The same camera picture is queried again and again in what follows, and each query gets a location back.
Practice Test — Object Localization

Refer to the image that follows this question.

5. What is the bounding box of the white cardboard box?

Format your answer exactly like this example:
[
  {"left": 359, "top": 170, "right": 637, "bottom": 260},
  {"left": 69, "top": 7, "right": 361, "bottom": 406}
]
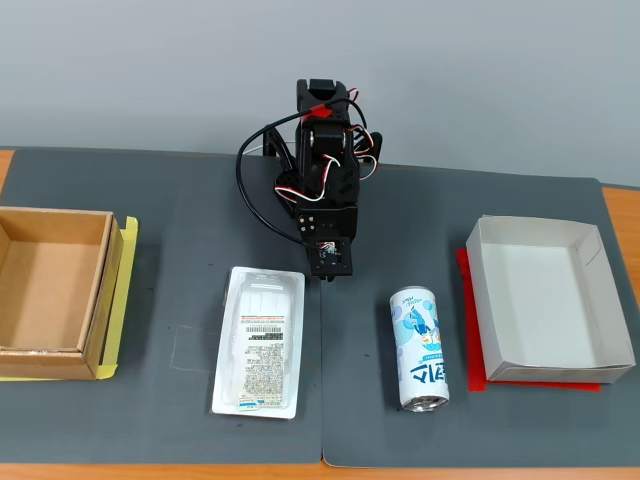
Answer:
[{"left": 465, "top": 214, "right": 637, "bottom": 385}]

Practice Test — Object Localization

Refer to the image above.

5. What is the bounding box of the yellow paper sheet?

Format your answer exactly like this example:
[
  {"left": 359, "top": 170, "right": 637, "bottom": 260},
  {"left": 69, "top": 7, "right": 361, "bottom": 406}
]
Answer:
[{"left": 0, "top": 215, "right": 140, "bottom": 383}]

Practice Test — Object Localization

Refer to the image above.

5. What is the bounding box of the red paper sheet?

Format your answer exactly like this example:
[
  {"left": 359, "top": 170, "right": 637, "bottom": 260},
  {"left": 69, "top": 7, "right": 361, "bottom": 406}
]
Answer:
[{"left": 454, "top": 248, "right": 602, "bottom": 394}]

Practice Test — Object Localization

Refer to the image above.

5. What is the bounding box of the thick black camera cable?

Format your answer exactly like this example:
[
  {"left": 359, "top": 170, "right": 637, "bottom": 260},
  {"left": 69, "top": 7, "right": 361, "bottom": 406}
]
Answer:
[{"left": 235, "top": 98, "right": 369, "bottom": 249}]

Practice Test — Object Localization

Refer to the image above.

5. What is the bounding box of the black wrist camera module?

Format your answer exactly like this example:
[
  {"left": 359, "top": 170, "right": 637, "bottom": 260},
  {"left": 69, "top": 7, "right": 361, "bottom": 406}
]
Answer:
[{"left": 307, "top": 237, "right": 355, "bottom": 280}]

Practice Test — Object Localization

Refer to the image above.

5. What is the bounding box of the brown cardboard box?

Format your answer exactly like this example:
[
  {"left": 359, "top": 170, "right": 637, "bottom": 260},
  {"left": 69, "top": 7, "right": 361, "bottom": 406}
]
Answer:
[{"left": 0, "top": 205, "right": 124, "bottom": 382}]

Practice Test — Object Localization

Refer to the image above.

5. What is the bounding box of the white blue drink can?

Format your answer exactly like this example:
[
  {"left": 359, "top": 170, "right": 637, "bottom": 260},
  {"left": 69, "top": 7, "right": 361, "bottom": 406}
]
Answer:
[{"left": 389, "top": 285, "right": 451, "bottom": 415}]

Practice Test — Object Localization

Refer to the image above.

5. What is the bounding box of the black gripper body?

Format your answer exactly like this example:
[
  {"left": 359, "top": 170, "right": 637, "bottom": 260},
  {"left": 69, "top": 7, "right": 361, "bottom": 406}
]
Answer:
[{"left": 297, "top": 199, "right": 360, "bottom": 242}]

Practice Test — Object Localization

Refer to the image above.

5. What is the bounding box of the clear plastic blister package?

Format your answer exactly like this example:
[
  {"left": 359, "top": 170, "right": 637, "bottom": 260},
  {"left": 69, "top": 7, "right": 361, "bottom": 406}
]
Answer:
[{"left": 210, "top": 265, "right": 307, "bottom": 420}]

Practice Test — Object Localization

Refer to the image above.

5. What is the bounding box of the grey table mat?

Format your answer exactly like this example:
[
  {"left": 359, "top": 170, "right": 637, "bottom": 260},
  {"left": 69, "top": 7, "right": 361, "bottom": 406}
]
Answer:
[
  {"left": 0, "top": 147, "right": 325, "bottom": 466},
  {"left": 318, "top": 163, "right": 640, "bottom": 470}
]

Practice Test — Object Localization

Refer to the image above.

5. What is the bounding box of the red white black servo wire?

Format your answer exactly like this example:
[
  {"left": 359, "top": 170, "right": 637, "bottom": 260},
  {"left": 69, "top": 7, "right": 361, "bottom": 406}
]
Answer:
[
  {"left": 273, "top": 153, "right": 343, "bottom": 202},
  {"left": 344, "top": 88, "right": 383, "bottom": 179}
]

